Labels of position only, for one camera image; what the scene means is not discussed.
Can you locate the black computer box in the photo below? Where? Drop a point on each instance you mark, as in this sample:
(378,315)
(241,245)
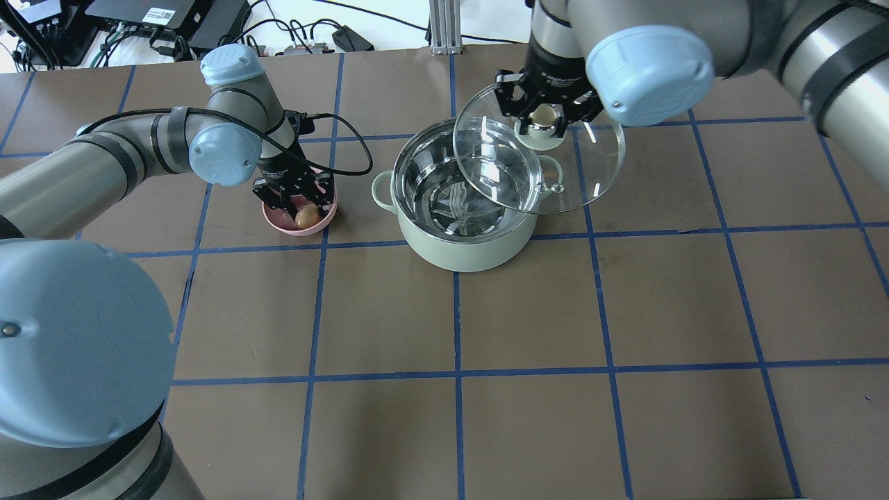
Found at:
(63,29)

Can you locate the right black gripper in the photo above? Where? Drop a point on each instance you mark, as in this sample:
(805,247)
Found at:
(553,73)

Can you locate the glass pot lid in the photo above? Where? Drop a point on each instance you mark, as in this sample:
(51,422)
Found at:
(583,167)

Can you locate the black power brick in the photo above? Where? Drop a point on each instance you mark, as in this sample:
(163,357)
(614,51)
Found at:
(350,41)

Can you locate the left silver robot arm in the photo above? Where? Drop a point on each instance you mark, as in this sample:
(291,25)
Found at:
(87,349)

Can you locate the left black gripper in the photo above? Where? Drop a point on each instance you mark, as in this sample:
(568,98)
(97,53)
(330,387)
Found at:
(280,170)

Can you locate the aluminium frame post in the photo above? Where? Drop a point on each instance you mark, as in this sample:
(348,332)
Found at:
(444,27)

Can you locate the brown egg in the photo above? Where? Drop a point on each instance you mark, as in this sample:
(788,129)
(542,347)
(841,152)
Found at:
(306,218)

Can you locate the pink bowl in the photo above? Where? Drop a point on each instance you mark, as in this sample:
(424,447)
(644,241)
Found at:
(299,207)

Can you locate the pale green electric pot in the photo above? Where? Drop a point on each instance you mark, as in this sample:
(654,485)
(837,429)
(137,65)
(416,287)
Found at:
(465,202)

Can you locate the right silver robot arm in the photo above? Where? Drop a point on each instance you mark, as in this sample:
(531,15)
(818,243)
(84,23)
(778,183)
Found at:
(642,62)

